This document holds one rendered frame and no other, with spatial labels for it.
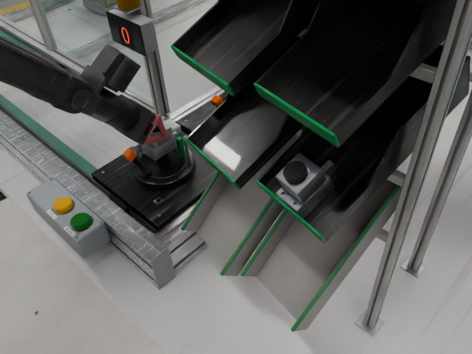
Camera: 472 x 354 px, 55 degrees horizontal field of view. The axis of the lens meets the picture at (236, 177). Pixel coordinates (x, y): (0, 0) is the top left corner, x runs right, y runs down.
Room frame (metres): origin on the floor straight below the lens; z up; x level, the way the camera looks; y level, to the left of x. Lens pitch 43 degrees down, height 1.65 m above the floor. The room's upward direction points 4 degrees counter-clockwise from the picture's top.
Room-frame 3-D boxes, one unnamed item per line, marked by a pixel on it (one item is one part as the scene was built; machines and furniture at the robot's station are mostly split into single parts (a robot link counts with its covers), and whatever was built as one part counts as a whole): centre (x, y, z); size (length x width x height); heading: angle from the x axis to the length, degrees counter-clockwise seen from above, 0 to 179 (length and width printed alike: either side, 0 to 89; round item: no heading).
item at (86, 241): (0.67, 0.37, 0.93); 0.21 x 0.07 x 0.06; 44
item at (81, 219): (0.62, 0.33, 0.96); 0.04 x 0.04 x 0.02
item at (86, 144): (0.99, 0.35, 0.91); 0.84 x 0.28 x 0.10; 44
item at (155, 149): (0.77, 0.15, 1.06); 0.08 x 0.04 x 0.07; 134
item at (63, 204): (0.67, 0.37, 0.96); 0.04 x 0.04 x 0.02
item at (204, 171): (0.76, 0.16, 0.96); 0.24 x 0.24 x 0.02; 44
